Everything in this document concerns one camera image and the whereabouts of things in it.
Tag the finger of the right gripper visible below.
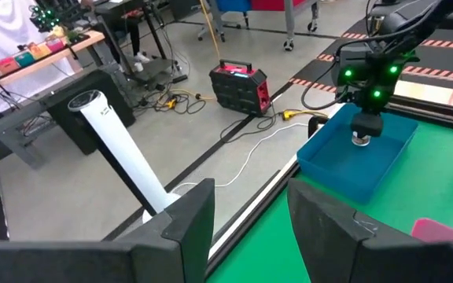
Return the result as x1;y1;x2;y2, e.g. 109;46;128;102
349;111;385;138

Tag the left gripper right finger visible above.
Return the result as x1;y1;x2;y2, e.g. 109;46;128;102
287;178;453;283

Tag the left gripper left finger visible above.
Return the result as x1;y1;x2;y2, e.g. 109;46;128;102
0;178;216;283

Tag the glass spice jar brown label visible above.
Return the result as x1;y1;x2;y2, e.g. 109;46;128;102
351;132;372;148

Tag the blue plastic bin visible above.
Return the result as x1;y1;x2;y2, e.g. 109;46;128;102
296;102;419;205

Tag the pink plastic bin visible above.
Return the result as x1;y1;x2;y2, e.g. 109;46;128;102
411;218;453;243

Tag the white pole with round base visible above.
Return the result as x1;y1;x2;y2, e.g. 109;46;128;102
67;89;182;226

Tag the red black power station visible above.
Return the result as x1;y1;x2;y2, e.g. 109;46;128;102
208;58;272;118

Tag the black floor box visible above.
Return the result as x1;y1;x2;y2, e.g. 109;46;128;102
45;68;137;156

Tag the person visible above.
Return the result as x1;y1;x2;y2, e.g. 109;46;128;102
108;0;152;74

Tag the wooden workbench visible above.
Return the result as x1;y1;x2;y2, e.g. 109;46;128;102
0;30;106;100

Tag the pink small storage box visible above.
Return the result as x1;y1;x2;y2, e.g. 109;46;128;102
45;37;67;53

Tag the orange small storage box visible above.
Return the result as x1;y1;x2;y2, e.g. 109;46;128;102
28;42;53;61

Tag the teal small storage box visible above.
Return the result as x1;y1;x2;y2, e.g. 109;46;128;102
13;51;36;68

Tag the red small storage box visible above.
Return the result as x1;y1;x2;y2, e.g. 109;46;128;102
0;57;20;75

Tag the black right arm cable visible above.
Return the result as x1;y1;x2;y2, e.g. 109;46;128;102
300;0;447;112

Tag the yellow plug with cable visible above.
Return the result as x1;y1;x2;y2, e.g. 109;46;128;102
281;108;330;122

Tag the black table frame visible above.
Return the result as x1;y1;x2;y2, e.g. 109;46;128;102
204;94;453;277

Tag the black floor cable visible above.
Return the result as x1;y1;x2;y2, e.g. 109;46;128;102
219;112;279;144

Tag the white floor cable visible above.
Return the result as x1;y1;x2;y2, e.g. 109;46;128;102
170;122;311;190

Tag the black cable with orange plug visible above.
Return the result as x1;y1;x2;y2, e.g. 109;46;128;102
131;87;216;116

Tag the yellow hanging cable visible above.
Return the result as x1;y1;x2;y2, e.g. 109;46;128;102
198;0;222;61

